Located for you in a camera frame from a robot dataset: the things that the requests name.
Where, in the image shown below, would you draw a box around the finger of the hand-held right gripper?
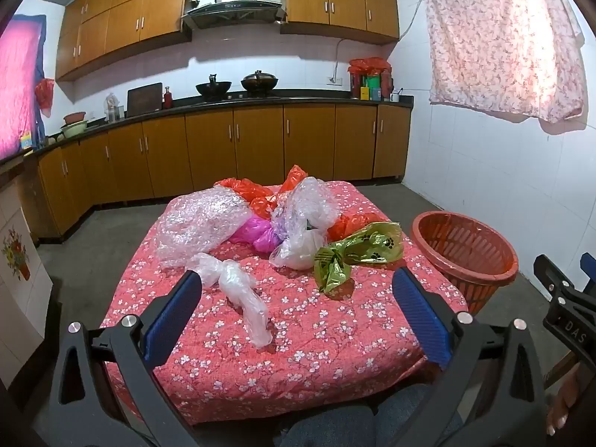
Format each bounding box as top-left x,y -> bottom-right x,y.
580,252 -> 596,292
534,254 -> 576,301

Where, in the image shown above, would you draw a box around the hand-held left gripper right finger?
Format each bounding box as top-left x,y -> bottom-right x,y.
392,267 -> 548,447

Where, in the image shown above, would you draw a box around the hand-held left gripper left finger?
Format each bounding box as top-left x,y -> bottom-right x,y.
49,270 -> 203,447

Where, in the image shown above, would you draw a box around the twisted clear plastic bag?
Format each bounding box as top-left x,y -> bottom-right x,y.
186,252 -> 273,349

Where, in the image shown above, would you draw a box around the red plastic basket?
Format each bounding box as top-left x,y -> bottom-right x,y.
411,211 -> 519,315

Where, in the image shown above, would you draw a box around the olive paw print bag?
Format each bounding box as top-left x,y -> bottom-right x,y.
313,222 -> 403,295

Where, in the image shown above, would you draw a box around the large bubble wrap sheet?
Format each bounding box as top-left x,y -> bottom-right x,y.
155,185 -> 254,268

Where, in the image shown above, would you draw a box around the magenta plastic bag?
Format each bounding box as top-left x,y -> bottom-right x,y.
227,214 -> 282,257

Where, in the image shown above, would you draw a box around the purple translucent plastic bag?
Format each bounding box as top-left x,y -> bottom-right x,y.
271,212 -> 292,243

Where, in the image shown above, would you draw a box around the person's right hand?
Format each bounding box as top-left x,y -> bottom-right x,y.
546,368 -> 583,437

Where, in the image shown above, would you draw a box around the wooden bar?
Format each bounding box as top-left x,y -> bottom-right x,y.
545,354 -> 578,387

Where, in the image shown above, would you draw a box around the person's blue jeans legs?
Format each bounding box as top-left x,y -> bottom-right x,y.
275,382 -> 466,447

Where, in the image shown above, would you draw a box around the red floral blanket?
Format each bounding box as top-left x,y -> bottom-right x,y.
100,179 -> 469,424

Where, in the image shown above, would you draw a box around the flower printed white panel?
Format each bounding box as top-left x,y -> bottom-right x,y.
0,172 -> 54,378

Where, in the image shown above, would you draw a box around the wooden lower kitchen cabinets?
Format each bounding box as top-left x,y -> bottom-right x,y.
23,102 -> 413,243

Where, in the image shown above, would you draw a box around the wooden kitchen cabinets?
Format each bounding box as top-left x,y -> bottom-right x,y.
23,102 -> 413,243
55,0 -> 401,82

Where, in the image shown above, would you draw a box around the green basin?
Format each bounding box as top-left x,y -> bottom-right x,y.
60,120 -> 89,139

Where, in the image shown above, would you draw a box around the clear jar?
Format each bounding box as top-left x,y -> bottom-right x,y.
105,92 -> 126,122

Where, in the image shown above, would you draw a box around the dark cutting board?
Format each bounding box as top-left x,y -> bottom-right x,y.
127,82 -> 164,117

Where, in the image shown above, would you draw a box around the pink floral curtain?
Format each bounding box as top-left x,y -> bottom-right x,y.
418,0 -> 586,124

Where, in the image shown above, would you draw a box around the black kitchen countertop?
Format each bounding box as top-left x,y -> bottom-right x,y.
0,94 -> 415,164

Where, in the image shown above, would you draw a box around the black lidded wok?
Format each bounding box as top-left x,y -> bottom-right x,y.
240,70 -> 279,93

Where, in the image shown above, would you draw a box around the hanging red plastic bag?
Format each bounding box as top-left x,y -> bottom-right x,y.
35,78 -> 56,119

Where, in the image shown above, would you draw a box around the red bag covered jars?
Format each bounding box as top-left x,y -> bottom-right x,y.
348,57 -> 394,101

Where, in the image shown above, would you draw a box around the bright pink window curtain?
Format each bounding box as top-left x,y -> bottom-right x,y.
0,15 -> 47,159

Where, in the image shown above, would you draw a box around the wooden upper kitchen cabinets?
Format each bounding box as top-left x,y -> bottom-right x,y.
55,0 -> 401,82

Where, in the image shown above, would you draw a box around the steel range hood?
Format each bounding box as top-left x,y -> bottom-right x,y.
181,0 -> 287,31

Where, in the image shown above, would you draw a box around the white wall cable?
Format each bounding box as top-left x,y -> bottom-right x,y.
333,37 -> 355,80
399,0 -> 424,40

